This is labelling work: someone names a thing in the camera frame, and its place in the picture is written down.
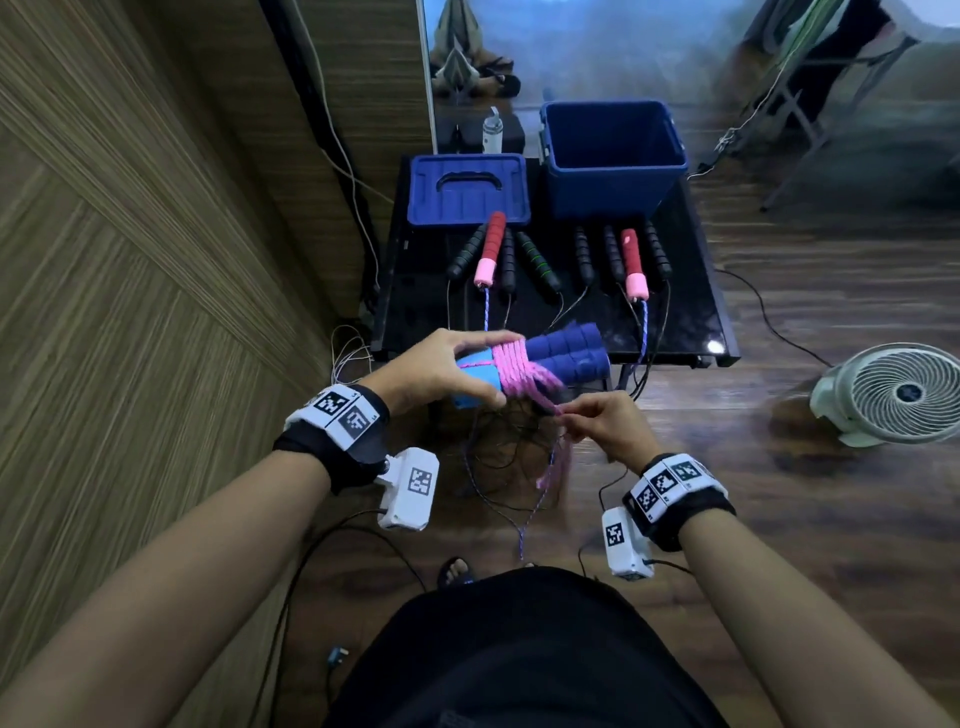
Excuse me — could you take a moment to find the person's left forearm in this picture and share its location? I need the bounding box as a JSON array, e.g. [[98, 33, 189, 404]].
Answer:
[[0, 449, 333, 728]]

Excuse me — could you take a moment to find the white cable coil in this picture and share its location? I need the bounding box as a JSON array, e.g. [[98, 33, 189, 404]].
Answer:
[[329, 323, 376, 388]]

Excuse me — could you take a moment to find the blue bin lid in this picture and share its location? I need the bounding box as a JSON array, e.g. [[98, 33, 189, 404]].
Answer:
[[406, 152, 532, 229]]

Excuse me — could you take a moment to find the black pouch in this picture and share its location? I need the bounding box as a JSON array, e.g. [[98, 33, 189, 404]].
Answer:
[[436, 112, 526, 155]]

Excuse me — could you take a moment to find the blue-handled pink jump rope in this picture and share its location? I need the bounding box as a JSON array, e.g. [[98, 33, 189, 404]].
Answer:
[[452, 322, 613, 496]]

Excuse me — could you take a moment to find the red-handled blue jump rope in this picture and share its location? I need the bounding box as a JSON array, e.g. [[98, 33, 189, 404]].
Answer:
[[461, 211, 652, 564]]

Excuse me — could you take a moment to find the person's black clothing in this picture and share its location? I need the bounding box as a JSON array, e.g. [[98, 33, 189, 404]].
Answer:
[[322, 566, 729, 728]]

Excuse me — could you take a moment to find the person's right hand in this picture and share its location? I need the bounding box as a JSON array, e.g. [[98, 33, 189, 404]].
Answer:
[[554, 389, 665, 476]]

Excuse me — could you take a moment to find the person's left hand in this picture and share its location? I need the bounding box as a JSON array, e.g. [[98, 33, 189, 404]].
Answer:
[[358, 327, 526, 418]]

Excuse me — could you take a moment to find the blue plastic bin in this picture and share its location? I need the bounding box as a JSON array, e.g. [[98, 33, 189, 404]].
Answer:
[[539, 99, 690, 219]]

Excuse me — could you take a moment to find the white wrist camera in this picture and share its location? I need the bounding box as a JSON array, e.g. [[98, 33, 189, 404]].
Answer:
[[374, 447, 442, 534], [601, 506, 656, 583]]

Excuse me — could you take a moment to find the black camera cable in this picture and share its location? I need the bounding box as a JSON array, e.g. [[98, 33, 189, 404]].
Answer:
[[575, 468, 699, 579], [247, 508, 429, 728]]

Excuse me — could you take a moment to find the white folding table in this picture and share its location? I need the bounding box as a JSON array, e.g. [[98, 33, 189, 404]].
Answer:
[[757, 0, 960, 215]]

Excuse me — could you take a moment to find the person's right forearm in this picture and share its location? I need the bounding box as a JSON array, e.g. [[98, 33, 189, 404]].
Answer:
[[678, 508, 958, 728]]

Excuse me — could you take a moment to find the white floor fan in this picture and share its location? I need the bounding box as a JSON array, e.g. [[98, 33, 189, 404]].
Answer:
[[808, 342, 960, 450]]

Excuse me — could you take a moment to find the black glossy low table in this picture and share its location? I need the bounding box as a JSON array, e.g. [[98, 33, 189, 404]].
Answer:
[[371, 153, 742, 370]]

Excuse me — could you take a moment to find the black green-striped jump rope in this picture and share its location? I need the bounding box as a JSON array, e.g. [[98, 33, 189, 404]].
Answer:
[[444, 223, 565, 331]]

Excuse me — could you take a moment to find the black wristband with marker tags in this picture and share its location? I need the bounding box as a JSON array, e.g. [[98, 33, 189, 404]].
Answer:
[[622, 452, 738, 554], [272, 383, 391, 496]]

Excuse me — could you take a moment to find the white wall cable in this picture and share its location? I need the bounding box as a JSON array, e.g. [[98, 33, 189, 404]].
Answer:
[[288, 0, 395, 298]]

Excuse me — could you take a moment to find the black floor cable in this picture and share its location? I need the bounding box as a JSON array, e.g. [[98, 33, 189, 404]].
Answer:
[[712, 267, 834, 369]]

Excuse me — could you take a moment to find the thin white hanging cable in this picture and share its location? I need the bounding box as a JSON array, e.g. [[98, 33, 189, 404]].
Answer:
[[686, 0, 849, 181]]

